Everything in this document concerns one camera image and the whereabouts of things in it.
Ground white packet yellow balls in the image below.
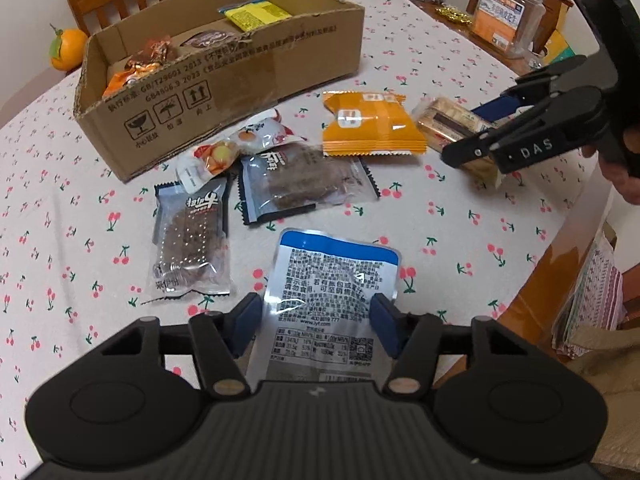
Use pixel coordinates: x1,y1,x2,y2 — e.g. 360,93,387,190
177,141,241,193

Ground cherry print tablecloth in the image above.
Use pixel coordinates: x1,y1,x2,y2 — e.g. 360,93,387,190
0,0,608,471

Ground gold foil candy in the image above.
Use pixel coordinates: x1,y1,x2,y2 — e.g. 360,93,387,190
434,4,473,26

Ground teal yellow carton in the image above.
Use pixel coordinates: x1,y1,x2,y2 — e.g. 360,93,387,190
542,30,581,68

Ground clear cracker packet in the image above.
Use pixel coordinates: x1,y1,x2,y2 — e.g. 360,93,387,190
412,97,501,187

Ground silver blue-edged snack packet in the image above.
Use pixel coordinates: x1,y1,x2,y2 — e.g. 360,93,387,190
250,228,402,383

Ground brown glossy snack packet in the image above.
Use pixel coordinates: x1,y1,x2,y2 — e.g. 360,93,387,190
125,35,176,75

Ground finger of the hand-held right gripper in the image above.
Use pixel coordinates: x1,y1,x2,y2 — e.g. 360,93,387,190
472,54,608,126
440,85,608,176

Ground tangerine with leaf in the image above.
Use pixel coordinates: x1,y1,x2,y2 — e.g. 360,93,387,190
48,23,89,72

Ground floral patterned bag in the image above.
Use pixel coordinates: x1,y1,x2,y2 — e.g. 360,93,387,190
552,235,626,356

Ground cardboard box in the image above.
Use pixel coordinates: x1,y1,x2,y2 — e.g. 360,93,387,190
73,0,366,182

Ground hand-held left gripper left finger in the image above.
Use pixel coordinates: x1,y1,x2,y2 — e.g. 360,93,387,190
100,292,262,398

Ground plain orange snack packet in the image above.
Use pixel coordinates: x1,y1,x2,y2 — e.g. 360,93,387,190
321,91,427,157

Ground beige cloth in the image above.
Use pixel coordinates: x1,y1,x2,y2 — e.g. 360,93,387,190
550,330,640,480

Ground white red snack packet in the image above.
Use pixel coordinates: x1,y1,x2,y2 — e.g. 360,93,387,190
227,110,307,156

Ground long yellow snack packet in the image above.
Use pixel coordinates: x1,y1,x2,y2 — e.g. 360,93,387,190
218,0,291,33

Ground small brown round-print packet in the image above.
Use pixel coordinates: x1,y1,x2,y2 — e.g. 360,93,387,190
180,30,246,49

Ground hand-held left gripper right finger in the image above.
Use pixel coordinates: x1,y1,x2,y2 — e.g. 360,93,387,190
369,292,533,396

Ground dark clear cookie packet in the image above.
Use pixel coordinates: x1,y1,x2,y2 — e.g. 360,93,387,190
150,180,233,301

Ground person's right hand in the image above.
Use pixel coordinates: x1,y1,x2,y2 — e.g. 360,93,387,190
581,143,640,207

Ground dark clear meat packet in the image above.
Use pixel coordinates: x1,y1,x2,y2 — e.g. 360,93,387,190
236,142,381,226

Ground clear container orange label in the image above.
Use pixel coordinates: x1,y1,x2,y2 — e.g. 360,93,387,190
467,0,548,61

